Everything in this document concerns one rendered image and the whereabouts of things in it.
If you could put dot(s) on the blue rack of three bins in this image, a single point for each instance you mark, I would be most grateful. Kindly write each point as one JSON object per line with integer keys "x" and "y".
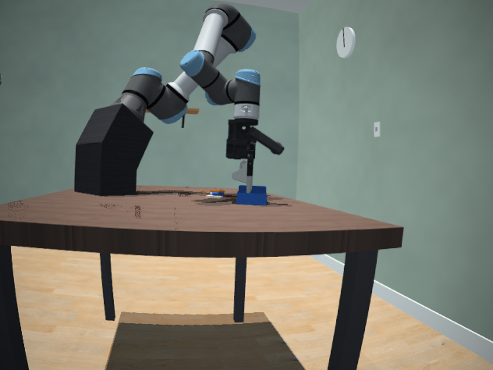
{"x": 257, "y": 196}

